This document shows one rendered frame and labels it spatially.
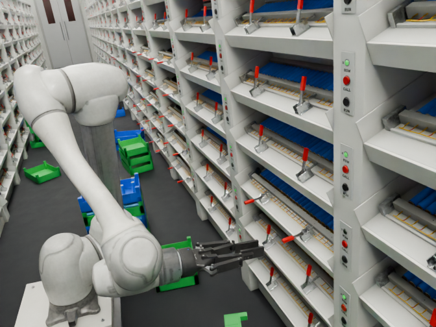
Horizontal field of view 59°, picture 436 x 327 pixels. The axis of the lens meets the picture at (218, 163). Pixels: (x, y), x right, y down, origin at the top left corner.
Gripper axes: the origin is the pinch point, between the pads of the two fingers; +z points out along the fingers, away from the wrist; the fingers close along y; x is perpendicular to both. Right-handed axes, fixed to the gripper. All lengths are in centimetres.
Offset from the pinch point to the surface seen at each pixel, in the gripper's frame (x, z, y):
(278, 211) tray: 0.1, 18.5, -17.7
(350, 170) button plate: 29.9, 12.1, 21.3
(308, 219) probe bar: 4.2, 20.6, -3.3
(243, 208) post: -11.8, 18.4, -44.8
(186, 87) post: 26, 15, -115
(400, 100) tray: 45, 19, 25
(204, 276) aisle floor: -56, 8, -64
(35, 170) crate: -68, -82, -275
